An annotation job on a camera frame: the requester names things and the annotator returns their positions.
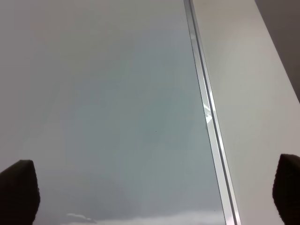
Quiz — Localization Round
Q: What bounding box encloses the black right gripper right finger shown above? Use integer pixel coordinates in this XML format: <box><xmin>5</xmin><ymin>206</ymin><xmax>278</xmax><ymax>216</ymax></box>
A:
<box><xmin>272</xmin><ymin>154</ymin><xmax>300</xmax><ymax>225</ymax></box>

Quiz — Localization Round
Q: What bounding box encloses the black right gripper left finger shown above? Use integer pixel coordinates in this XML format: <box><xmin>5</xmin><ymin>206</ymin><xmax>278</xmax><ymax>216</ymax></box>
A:
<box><xmin>0</xmin><ymin>160</ymin><xmax>40</xmax><ymax>225</ymax></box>

